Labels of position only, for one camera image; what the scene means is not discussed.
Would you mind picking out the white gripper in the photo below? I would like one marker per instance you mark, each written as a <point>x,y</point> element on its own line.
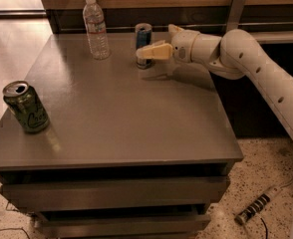
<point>183,46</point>

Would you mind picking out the blue silver redbull can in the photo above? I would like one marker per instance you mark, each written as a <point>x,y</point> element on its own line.
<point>143,38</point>

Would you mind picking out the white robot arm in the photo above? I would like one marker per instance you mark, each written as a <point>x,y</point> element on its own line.
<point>267,161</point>

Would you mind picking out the green soda can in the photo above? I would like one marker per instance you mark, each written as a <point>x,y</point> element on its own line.
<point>24,103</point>

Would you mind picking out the clear plastic water bottle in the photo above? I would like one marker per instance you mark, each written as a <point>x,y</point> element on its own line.
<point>94,20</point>

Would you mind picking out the grey drawer cabinet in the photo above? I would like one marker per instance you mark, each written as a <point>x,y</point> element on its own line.
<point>110,120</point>

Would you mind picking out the upper grey drawer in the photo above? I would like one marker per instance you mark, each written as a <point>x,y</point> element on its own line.
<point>106,194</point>

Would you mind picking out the grey drawer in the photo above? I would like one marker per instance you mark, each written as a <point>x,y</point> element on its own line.
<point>124,226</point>
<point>106,194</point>

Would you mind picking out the lower grey drawer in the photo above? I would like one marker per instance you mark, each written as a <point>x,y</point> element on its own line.
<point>124,226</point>

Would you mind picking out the white power strip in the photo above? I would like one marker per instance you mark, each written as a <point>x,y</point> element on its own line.
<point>257,205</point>

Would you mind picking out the metal wall bracket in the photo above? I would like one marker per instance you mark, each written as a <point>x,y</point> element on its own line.
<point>235,11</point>

